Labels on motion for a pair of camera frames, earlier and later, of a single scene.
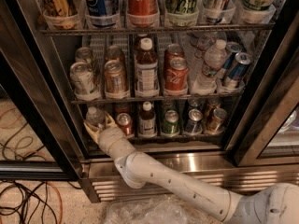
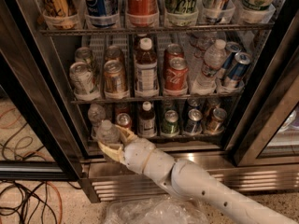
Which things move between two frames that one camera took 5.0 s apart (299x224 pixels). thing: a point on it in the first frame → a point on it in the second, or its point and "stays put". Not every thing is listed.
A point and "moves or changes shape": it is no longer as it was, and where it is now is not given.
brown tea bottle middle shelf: (147, 76) stays put
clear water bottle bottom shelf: (95, 117) moves or changes shape
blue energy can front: (236, 74) stays put
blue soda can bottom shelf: (193, 125) stays put
